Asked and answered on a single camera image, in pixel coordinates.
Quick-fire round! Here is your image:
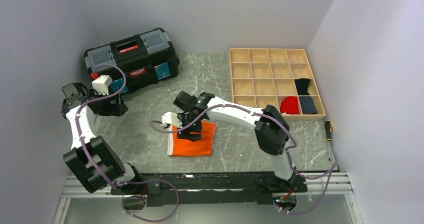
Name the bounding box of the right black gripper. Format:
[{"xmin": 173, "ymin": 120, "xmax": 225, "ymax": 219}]
[{"xmin": 175, "ymin": 114, "xmax": 203, "ymax": 142}]

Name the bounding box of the orange underwear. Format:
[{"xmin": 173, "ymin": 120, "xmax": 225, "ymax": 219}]
[{"xmin": 167, "ymin": 121, "xmax": 217, "ymax": 157}]

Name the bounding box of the wooden compartment tray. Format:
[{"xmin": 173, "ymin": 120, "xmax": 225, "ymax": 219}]
[{"xmin": 229, "ymin": 48, "xmax": 326, "ymax": 120}]

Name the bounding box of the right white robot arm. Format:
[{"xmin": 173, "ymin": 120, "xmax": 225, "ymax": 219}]
[{"xmin": 170, "ymin": 91, "xmax": 295, "ymax": 192}]

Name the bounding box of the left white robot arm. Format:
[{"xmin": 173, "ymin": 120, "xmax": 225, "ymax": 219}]
[{"xmin": 61, "ymin": 83, "xmax": 144, "ymax": 195}]

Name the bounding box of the red rolled underwear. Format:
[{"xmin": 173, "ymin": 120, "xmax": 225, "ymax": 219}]
[{"xmin": 279, "ymin": 96, "xmax": 300, "ymax": 115}]

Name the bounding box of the dark blue rolled underwear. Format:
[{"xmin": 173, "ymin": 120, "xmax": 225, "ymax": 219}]
[{"xmin": 299, "ymin": 96, "xmax": 318, "ymax": 115}]

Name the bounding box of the black rolled underwear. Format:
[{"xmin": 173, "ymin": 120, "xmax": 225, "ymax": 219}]
[{"xmin": 294, "ymin": 78, "xmax": 311, "ymax": 96}]

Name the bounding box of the black plastic toolbox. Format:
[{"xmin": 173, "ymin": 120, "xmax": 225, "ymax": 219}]
[{"xmin": 84, "ymin": 27, "xmax": 180, "ymax": 93}]

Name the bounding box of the yellow black screwdriver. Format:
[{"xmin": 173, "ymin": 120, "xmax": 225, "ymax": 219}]
[{"xmin": 324, "ymin": 121, "xmax": 333, "ymax": 161}]

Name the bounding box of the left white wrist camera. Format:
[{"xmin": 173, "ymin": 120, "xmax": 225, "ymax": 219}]
[{"xmin": 91, "ymin": 75, "xmax": 112, "ymax": 96}]

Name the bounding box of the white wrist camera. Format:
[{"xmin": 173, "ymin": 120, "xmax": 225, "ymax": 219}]
[
  {"xmin": 161, "ymin": 112, "xmax": 182, "ymax": 128},
  {"xmin": 91, "ymin": 75, "xmax": 112, "ymax": 96}
]

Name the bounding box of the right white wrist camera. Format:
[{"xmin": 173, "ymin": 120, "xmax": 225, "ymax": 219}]
[{"xmin": 161, "ymin": 112, "xmax": 182, "ymax": 128}]

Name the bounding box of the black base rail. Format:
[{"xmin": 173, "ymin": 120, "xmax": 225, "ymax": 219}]
[{"xmin": 111, "ymin": 171, "xmax": 308, "ymax": 207}]

